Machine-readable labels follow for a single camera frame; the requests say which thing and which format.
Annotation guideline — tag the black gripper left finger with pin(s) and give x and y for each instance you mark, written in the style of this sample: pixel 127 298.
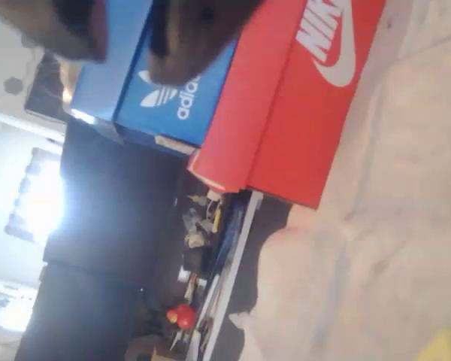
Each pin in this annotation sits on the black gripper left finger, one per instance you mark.
pixel 52 26

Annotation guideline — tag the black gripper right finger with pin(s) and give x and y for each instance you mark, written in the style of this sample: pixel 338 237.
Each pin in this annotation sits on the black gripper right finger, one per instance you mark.
pixel 195 41

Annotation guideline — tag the blue adidas shoe box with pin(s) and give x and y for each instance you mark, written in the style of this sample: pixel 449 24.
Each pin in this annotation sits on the blue adidas shoe box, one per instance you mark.
pixel 161 94

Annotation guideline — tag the bright window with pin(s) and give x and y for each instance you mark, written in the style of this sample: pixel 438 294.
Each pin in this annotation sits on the bright window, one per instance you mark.
pixel 26 210

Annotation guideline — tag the large dark cabinet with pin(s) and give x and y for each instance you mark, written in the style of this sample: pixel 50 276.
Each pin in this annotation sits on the large dark cabinet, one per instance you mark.
pixel 109 233

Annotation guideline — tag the small red round object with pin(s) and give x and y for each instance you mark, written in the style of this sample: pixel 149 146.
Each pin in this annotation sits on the small red round object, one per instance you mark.
pixel 181 315

